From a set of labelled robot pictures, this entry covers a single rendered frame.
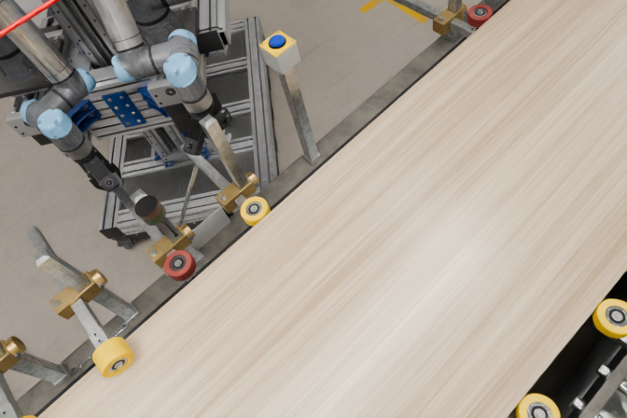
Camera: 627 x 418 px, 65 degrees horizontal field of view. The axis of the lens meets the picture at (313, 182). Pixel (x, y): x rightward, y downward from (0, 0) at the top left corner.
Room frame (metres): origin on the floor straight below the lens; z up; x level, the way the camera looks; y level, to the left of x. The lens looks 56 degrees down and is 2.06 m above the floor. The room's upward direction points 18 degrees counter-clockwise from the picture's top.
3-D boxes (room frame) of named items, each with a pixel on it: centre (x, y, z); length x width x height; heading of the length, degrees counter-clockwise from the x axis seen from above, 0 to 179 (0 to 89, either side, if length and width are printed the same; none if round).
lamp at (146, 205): (0.72, 0.41, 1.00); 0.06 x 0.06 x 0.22; 28
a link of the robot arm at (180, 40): (1.07, 0.23, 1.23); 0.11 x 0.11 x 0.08; 86
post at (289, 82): (1.00, -0.03, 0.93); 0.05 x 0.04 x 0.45; 118
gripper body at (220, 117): (0.98, 0.22, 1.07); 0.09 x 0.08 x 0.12; 138
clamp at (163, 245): (0.75, 0.45, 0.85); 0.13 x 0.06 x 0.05; 118
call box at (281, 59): (1.00, -0.02, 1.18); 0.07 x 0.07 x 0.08; 28
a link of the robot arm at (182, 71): (0.97, 0.22, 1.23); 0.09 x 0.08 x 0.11; 176
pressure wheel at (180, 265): (0.66, 0.42, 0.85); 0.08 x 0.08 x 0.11
